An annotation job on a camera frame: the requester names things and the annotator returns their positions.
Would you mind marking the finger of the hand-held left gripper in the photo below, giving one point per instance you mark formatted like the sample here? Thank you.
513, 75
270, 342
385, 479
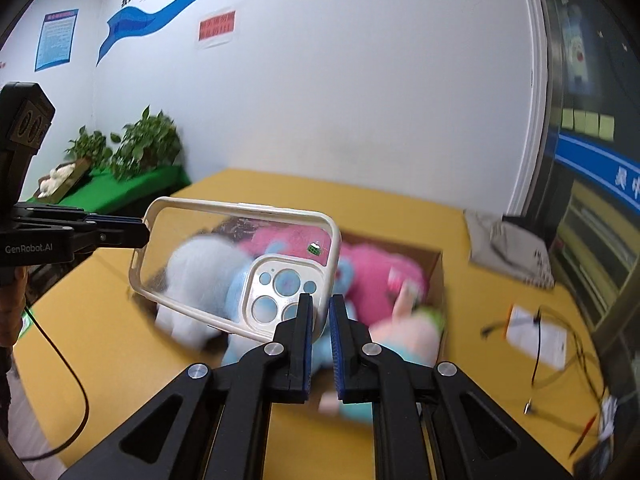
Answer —
120, 234

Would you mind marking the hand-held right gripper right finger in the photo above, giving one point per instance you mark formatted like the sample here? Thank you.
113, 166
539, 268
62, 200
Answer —
336, 355

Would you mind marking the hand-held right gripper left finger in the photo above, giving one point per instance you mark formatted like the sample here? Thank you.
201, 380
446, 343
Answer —
306, 360

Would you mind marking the light blue plush toy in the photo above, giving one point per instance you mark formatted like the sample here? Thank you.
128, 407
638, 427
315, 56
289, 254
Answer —
345, 280

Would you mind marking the clear phone case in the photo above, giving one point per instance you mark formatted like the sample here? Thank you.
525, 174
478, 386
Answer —
260, 280

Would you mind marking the pink plush bear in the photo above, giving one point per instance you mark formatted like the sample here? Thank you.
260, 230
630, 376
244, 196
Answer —
375, 270

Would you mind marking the white plush toy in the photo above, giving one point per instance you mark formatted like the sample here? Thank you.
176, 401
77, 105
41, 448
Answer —
172, 322

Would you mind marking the cardboard box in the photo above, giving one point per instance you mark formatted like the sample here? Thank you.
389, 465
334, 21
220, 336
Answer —
400, 247

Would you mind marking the person's left forearm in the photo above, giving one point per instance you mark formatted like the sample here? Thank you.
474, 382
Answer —
11, 305

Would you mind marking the wooden crate with white items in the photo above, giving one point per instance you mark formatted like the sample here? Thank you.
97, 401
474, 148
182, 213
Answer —
62, 180

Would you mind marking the green table cloth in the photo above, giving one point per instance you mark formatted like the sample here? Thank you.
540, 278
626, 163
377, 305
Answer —
125, 190

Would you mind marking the small potted green plant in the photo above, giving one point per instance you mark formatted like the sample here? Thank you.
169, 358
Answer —
90, 147

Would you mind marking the large potted green plant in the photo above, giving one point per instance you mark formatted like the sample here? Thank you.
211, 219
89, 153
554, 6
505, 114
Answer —
147, 145

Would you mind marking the white paper sheet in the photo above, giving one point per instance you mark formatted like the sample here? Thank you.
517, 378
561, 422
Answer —
530, 335

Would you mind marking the red pen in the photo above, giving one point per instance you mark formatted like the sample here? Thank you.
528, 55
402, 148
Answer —
584, 435

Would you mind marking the white paper scrap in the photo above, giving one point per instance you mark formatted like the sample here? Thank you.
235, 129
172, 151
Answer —
607, 417

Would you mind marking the glass door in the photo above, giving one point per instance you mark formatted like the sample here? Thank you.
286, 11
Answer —
590, 170

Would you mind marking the yellow sticky note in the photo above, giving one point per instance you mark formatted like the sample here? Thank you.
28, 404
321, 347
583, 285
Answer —
606, 127
593, 124
568, 120
580, 121

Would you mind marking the cartoon door poster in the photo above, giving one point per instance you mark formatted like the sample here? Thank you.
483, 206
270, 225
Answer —
577, 50

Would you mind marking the blue wall poster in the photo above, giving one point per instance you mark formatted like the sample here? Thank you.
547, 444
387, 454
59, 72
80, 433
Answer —
56, 40

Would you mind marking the blue wave wall decal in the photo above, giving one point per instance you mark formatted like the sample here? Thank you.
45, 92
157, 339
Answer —
150, 17

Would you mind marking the red wall notice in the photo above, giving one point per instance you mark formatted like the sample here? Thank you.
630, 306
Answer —
216, 27

